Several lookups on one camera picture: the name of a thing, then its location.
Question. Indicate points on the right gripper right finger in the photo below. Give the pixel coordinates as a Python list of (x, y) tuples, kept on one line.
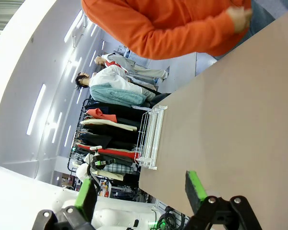
[(194, 189)]

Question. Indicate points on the person's left forearm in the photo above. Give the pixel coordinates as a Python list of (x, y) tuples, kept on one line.
[(194, 36)]

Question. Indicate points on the mannequin in white teal top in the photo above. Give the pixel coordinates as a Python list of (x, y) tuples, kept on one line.
[(115, 86)]

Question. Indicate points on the rack of dark garments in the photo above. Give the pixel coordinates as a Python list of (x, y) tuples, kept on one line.
[(105, 134)]

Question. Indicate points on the long ceiling light strip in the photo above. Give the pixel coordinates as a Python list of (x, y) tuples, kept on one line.
[(57, 127), (36, 109)]

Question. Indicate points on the person in orange hoodie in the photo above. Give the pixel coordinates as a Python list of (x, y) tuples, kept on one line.
[(163, 26)]

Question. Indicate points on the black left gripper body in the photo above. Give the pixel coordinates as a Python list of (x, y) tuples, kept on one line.
[(101, 162)]

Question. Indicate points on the mannequin in grey vest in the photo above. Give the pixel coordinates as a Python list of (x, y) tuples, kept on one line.
[(124, 62)]

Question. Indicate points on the person's left hand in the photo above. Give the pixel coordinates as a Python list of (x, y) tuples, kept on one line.
[(240, 19)]

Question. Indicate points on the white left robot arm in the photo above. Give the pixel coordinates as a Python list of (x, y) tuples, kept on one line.
[(105, 215)]

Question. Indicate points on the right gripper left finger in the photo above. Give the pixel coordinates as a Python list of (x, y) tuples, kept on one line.
[(86, 198)]

